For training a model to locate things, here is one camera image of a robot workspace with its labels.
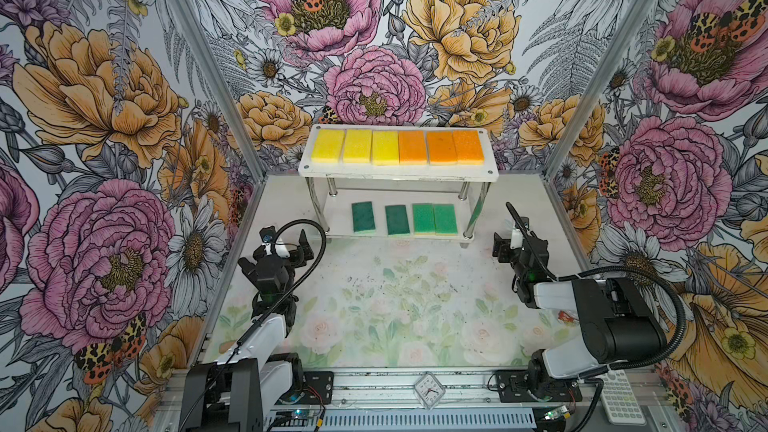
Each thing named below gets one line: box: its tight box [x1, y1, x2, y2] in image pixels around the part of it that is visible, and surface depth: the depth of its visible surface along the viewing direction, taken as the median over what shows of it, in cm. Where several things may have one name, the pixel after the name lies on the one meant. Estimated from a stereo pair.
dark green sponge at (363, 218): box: [351, 201, 376, 234], surface depth 101 cm
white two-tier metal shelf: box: [297, 125, 499, 244], surface depth 81 cm
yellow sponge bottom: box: [344, 129, 372, 163], surface depth 79 cm
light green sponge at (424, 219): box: [413, 203, 436, 235], surface depth 101 cm
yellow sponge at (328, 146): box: [312, 129, 346, 163], surface depth 80 cm
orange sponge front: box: [453, 130, 484, 165], surface depth 79 cm
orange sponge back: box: [399, 130, 427, 165], surface depth 81 cm
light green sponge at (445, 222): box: [432, 204, 459, 236], surface depth 99 cm
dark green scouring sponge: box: [385, 205, 410, 235], surface depth 101 cm
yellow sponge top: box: [372, 130, 399, 166], surface depth 79 cm
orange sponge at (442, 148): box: [429, 130, 458, 165], surface depth 79 cm
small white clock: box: [414, 373, 446, 410], surface depth 74 cm
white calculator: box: [600, 369, 647, 426], surface depth 73 cm
